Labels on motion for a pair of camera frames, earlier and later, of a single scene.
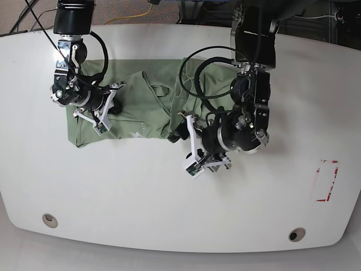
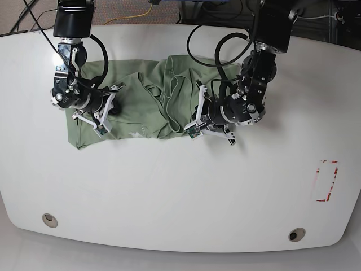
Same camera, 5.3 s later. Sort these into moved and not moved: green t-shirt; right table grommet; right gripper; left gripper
Moved: right gripper
Not moved: green t-shirt; right table grommet; left gripper
